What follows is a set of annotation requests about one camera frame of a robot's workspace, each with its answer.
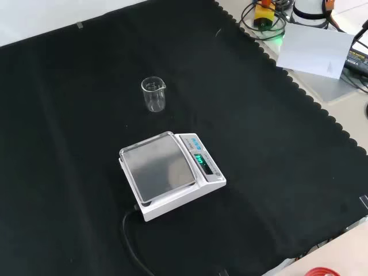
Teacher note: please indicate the clear glass beaker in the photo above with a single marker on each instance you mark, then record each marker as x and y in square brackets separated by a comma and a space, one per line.
[153, 95]

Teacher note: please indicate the yellow stop button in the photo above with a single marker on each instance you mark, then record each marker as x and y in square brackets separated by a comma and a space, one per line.
[263, 15]

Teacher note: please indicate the black scalloped bench cloth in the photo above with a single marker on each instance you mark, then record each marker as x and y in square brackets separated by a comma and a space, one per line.
[86, 143]

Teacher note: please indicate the black power adapter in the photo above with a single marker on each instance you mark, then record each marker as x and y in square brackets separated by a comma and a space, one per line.
[358, 59]

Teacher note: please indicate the pale board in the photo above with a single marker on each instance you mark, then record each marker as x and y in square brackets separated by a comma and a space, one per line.
[313, 53]

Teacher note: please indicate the white electronic balance steel pan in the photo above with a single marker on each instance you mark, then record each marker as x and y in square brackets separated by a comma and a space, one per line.
[169, 172]

